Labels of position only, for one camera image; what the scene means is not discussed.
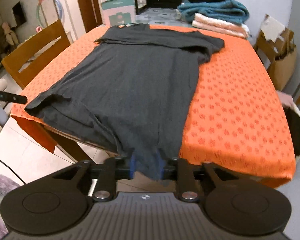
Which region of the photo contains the dark grey long-sleeve shirt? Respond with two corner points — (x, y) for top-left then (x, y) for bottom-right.
(25, 24), (224, 180)

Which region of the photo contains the clothes basket beside table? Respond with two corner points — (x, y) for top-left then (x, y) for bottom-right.
(276, 90), (300, 160)

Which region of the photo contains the wooden chair left side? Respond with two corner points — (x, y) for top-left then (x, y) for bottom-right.
(2, 20), (70, 89)

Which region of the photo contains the colourful hula hoop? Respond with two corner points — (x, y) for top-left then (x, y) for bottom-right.
(36, 0), (64, 32)

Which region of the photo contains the lower pink green box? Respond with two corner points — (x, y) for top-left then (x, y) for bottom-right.
(101, 0), (136, 27)

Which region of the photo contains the pink folded towel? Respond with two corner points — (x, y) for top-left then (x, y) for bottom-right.
(192, 13), (250, 39)

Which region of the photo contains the brown paper bag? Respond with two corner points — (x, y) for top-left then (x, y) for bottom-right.
(254, 15), (297, 91)

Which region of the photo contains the teal knitted sweater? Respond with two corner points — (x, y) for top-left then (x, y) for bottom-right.
(177, 0), (250, 25)

